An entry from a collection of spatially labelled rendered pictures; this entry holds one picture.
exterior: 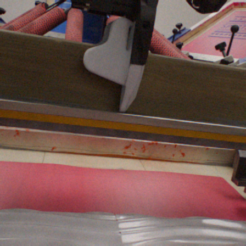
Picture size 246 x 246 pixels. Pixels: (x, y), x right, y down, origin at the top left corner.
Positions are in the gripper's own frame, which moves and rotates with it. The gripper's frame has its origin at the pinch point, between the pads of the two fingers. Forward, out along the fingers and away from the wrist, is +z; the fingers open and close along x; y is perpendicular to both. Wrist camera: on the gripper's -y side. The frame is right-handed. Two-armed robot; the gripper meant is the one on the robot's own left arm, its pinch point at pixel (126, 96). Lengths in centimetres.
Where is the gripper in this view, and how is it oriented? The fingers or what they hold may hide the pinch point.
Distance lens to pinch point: 34.6
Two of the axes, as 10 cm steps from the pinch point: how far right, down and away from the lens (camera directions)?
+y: -9.8, -1.0, -2.0
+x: 1.6, 2.7, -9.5
